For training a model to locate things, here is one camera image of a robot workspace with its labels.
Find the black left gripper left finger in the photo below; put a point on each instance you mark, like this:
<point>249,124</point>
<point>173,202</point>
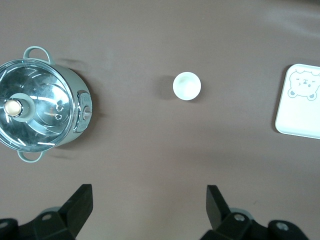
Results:
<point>62,225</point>

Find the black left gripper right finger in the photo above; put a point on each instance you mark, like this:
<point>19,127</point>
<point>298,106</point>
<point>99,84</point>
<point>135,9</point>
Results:
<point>225,225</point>

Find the white tray with bear print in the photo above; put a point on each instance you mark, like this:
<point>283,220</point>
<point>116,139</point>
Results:
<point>297,117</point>

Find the glass pot lid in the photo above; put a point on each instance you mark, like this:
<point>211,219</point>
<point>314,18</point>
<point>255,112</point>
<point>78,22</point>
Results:
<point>37,87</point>

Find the green electric cooking pot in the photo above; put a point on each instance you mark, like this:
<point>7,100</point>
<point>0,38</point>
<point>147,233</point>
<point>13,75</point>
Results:
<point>80,85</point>

